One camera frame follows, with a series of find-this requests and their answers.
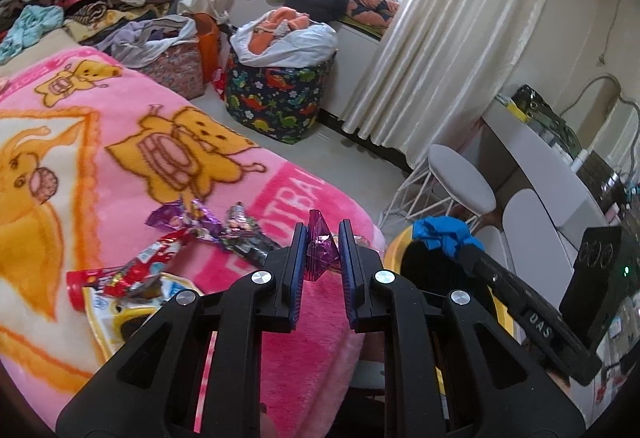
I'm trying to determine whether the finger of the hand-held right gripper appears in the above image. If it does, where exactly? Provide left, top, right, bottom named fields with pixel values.
left=457, top=243, right=532, bottom=315

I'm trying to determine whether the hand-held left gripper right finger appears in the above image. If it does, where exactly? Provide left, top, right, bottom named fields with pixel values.
left=337, top=219, right=586, bottom=438

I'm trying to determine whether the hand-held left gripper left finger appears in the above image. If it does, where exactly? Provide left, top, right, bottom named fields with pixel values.
left=56, top=222, right=308, bottom=438

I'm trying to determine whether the purple foil wrapper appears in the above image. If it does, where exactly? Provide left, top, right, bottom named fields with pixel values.
left=307, top=209, right=344, bottom=282

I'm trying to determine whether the yellow rimmed black bin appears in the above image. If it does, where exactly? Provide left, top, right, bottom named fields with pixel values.
left=382, top=223, right=518, bottom=399

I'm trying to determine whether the blue cloth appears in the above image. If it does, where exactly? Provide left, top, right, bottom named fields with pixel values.
left=412, top=217, right=486, bottom=260

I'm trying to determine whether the dark snack wrapper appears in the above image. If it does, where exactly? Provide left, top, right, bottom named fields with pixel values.
left=220, top=202, right=282, bottom=269

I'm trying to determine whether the white round stool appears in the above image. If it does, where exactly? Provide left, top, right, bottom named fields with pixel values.
left=377, top=144, right=497, bottom=244

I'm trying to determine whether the pink printed blanket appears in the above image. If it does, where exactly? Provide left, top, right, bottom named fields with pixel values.
left=0, top=45, right=388, bottom=419

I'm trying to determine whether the dark box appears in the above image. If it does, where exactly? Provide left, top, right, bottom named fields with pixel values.
left=577, top=153, right=627, bottom=219

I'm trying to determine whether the white desk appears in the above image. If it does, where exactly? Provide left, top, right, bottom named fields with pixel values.
left=480, top=95, right=626, bottom=239

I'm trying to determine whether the purple white candy wrapper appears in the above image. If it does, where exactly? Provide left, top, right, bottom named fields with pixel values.
left=145, top=199, right=226, bottom=241

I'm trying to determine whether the red candy wrapper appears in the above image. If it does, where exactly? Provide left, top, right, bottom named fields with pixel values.
left=115, top=238, right=197, bottom=290

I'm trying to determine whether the dinosaur print storage bag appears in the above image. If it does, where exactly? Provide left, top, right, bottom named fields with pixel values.
left=223, top=53, right=335, bottom=146

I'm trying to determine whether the yellow small item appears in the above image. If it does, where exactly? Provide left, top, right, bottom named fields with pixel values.
left=502, top=98, right=531, bottom=120

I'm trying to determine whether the yellow white snack packet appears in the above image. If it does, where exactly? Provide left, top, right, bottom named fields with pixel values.
left=82, top=273, right=203, bottom=364

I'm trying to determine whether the red dotted bag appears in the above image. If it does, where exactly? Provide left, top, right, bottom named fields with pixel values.
left=212, top=65, right=232, bottom=102

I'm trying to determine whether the red tube packet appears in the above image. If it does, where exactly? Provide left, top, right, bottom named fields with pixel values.
left=66, top=268, right=126, bottom=312

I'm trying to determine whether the white plastic sack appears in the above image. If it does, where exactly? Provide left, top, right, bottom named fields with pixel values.
left=230, top=15, right=338, bottom=69

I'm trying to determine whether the wide cream curtain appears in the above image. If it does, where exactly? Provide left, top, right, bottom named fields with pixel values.
left=342, top=0, right=568, bottom=171

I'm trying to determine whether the floral fabric bag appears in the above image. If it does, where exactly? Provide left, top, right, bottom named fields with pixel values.
left=135, top=40, right=206, bottom=101

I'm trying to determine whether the orange bag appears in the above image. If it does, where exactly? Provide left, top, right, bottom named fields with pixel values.
left=192, top=12, right=224, bottom=79

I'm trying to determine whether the orange garment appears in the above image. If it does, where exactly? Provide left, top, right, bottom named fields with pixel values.
left=247, top=7, right=311, bottom=55

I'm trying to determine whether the orange patterned cushion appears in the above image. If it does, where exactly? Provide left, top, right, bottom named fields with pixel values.
left=345, top=0, right=401, bottom=37

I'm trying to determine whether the grey purple garment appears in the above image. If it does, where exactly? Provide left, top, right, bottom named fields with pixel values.
left=97, top=14, right=198, bottom=69

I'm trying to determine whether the beige bed sheet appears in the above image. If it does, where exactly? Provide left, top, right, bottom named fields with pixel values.
left=0, top=28, right=87, bottom=79

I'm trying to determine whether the light blue garment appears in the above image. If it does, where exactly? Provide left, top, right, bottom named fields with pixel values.
left=0, top=4, right=65, bottom=64

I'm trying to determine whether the grey cable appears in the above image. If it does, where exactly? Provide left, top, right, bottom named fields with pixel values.
left=560, top=73, right=640, bottom=119

